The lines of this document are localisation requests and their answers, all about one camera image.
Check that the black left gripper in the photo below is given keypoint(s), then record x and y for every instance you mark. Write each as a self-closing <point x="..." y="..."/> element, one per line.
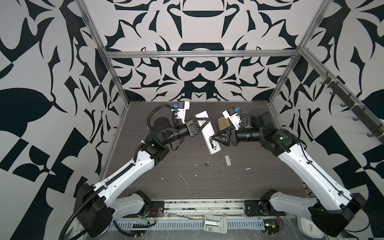
<point x="190" y="128"/>

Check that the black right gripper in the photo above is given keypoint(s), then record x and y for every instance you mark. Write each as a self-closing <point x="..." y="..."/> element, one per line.
<point x="233" y="134"/>

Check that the white remote control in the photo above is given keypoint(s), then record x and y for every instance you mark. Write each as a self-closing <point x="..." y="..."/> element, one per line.
<point x="207" y="132"/>

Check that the white battery compartment cover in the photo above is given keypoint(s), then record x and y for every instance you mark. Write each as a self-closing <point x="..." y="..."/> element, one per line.
<point x="228" y="160"/>

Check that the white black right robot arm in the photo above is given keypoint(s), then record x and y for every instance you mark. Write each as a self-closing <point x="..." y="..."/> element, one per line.
<point x="332" y="208"/>

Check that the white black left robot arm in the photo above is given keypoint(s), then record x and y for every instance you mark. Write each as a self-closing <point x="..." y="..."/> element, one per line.
<point x="96" y="206"/>

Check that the beige oblong sponge block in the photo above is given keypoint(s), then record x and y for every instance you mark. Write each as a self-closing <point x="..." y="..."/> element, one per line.
<point x="223" y="123"/>

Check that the small circuit board green LED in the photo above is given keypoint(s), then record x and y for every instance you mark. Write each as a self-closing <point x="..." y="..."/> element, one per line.
<point x="272" y="227"/>

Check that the square white clock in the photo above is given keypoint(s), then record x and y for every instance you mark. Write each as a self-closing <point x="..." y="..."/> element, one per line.
<point x="309" y="229"/>

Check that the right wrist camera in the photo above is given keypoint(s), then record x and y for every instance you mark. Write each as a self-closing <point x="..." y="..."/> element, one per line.
<point x="234" y="116"/>

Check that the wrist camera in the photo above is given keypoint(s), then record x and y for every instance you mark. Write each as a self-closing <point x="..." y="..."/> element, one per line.
<point x="234" y="116"/>
<point x="179" y="112"/>

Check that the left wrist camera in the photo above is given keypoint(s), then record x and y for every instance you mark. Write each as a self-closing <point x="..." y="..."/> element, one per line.
<point x="179" y="112"/>

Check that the white bracket plate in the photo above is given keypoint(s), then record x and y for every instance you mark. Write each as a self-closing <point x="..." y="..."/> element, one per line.
<point x="215" y="224"/>

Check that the white slotted cable duct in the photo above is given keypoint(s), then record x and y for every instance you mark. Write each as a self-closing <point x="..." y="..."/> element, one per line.
<point x="186" y="224"/>

